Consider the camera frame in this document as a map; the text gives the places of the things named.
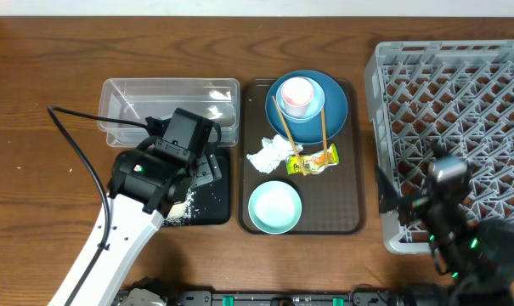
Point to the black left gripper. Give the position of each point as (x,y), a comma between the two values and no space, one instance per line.
(204,173)

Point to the brown serving tray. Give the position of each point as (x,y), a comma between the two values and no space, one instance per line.
(333,201)

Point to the pink plastic cup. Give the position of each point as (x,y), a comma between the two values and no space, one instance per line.
(297,94)

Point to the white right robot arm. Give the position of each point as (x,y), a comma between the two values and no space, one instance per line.
(479,257)

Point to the wooden chopstick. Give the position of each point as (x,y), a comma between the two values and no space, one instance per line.
(324,137)
(288,133)

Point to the dark blue plate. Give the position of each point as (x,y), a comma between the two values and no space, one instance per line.
(310,133)

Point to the clear plastic bin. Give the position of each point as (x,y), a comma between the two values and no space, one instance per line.
(135,99)

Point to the yellow snack wrapper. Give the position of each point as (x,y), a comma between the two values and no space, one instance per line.
(315,163)

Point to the white napkin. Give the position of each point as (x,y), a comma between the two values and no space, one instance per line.
(273,152)

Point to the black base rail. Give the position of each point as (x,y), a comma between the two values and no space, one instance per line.
(150,291)

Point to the mint green bowl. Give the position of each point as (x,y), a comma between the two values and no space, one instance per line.
(275,207)

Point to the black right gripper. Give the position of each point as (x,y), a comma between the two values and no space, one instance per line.
(388,194)

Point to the pile of white rice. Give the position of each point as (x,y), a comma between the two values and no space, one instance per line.
(181,212)

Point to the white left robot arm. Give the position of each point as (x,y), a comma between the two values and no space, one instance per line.
(132,215)

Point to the grey dishwasher rack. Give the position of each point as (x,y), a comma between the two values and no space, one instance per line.
(455,94)

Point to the black plastic tray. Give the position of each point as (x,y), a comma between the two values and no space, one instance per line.
(211,201)

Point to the light blue small bowl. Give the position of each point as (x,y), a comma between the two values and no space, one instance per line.
(314,108)

